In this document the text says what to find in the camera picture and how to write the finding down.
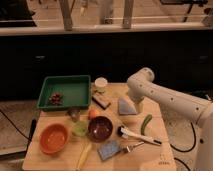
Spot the grey-blue towel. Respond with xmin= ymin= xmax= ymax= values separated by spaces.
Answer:
xmin=118 ymin=98 xmax=137 ymax=115

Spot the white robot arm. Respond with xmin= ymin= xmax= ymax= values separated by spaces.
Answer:
xmin=127 ymin=67 xmax=213 ymax=171

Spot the purple bowl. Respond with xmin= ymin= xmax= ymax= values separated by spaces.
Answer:
xmin=88 ymin=116 xmax=113 ymax=142

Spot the orange bowl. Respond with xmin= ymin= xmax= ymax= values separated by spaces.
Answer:
xmin=39 ymin=123 xmax=69 ymax=155

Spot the green cucumber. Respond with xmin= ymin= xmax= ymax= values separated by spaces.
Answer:
xmin=141 ymin=114 xmax=152 ymax=135

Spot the black white brush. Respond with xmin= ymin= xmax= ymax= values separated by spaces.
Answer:
xmin=117 ymin=126 xmax=162 ymax=145

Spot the brown wooden block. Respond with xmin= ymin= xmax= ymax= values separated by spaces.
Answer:
xmin=92 ymin=94 xmax=111 ymax=109

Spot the white cup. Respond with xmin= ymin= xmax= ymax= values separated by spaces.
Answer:
xmin=94 ymin=77 xmax=108 ymax=93

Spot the orange fruit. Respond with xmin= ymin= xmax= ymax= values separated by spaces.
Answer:
xmin=88 ymin=109 xmax=99 ymax=120

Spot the blue sponge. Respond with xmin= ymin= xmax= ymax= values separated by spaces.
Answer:
xmin=98 ymin=140 xmax=121 ymax=161

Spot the yellow banana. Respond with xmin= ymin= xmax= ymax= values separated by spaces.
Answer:
xmin=76 ymin=143 xmax=92 ymax=171

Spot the metal measuring cup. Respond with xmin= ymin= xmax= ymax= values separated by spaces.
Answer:
xmin=68 ymin=108 xmax=80 ymax=122

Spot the green plastic tray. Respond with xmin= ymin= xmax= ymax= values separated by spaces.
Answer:
xmin=37 ymin=75 xmax=91 ymax=112

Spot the red grape bunch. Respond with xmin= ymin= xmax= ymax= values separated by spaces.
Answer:
xmin=49 ymin=93 xmax=63 ymax=105

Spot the black cable right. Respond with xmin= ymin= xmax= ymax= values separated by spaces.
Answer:
xmin=169 ymin=122 xmax=198 ymax=171

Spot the black cable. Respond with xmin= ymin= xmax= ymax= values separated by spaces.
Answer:
xmin=0 ymin=109 xmax=30 ymax=141
xmin=169 ymin=122 xmax=198 ymax=171

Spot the black cable left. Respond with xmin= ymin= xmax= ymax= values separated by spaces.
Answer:
xmin=0 ymin=109 xmax=30 ymax=141

